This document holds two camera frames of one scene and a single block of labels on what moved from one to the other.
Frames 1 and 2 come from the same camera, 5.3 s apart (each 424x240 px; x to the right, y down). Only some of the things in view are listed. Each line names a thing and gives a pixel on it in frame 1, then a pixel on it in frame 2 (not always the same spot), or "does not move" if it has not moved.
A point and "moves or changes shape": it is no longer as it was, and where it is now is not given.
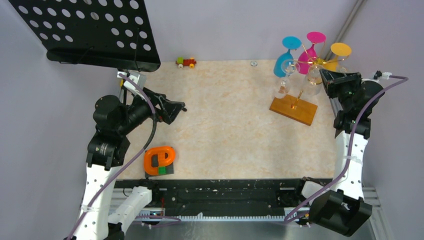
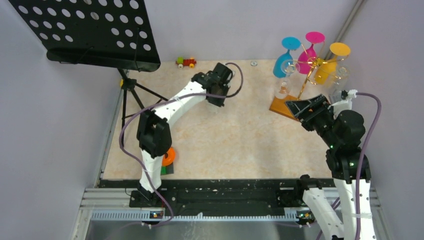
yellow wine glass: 338,49 does not move
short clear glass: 282,86 does not move
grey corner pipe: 347,25 does not move
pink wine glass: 315,37 does not move
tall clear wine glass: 313,82 moves or changes shape
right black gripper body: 343,86 to 321,118
